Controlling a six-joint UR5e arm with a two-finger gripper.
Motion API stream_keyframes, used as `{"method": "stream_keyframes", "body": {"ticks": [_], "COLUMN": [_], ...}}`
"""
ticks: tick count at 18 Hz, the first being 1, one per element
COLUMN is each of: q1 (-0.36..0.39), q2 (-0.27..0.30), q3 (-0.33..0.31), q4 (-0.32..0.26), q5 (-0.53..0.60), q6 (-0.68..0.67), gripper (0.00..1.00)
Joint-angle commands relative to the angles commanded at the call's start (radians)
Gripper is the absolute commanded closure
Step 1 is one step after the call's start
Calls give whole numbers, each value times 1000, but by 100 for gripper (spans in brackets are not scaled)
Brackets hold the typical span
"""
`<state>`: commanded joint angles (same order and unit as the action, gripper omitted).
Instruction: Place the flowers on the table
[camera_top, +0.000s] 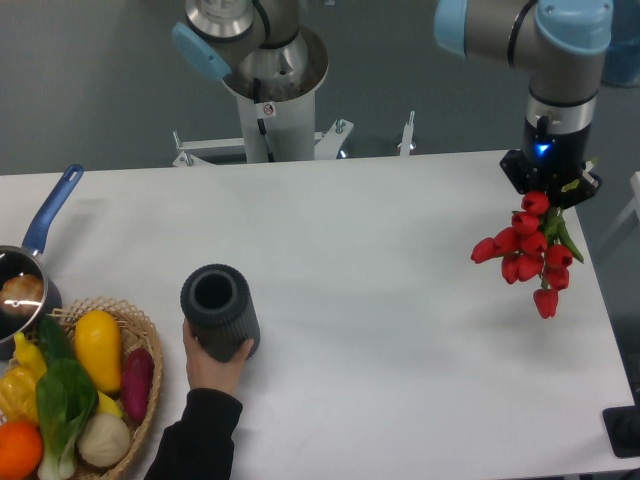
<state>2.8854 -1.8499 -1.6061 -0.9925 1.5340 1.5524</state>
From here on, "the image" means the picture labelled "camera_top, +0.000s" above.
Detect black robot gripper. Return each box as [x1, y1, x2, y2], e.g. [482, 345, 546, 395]
[500, 116, 602, 208]

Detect red tulip bouquet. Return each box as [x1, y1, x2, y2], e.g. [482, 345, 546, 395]
[470, 190, 584, 319]

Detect dark grey ribbed vase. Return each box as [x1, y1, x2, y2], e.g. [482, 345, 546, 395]
[180, 264, 261, 362]

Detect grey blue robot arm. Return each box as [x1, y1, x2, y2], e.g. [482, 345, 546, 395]
[434, 1, 614, 209]

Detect black sleeved forearm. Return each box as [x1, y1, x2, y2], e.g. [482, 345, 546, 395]
[145, 388, 243, 480]

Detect person's bare hand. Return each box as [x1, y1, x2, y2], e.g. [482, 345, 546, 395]
[182, 321, 254, 396]

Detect black device at edge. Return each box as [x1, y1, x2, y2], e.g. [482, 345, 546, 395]
[602, 406, 639, 458]

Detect woven wicker basket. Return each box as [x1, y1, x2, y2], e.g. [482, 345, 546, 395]
[52, 297, 163, 479]

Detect purple sweet potato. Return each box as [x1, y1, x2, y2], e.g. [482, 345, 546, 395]
[121, 348, 154, 424]

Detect yellow squash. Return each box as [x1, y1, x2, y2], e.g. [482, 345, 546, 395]
[74, 310, 122, 396]

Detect white garlic bulb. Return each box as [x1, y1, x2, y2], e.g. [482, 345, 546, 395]
[77, 413, 131, 468]

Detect green cucumber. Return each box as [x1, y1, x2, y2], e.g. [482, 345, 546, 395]
[37, 315, 76, 366]

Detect green bok choy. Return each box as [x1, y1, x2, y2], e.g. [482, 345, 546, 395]
[36, 359, 98, 479]

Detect brown bread roll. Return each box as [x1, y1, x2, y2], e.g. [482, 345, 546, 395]
[1, 274, 44, 316]

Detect yellow bell pepper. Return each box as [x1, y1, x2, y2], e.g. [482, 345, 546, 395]
[1, 366, 39, 425]

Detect orange fruit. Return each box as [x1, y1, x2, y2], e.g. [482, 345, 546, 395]
[1, 421, 43, 479]

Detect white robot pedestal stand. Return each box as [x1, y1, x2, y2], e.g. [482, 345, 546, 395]
[172, 93, 355, 167]

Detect blue handled saucepan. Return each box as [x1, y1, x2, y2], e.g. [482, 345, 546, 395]
[1, 164, 84, 361]

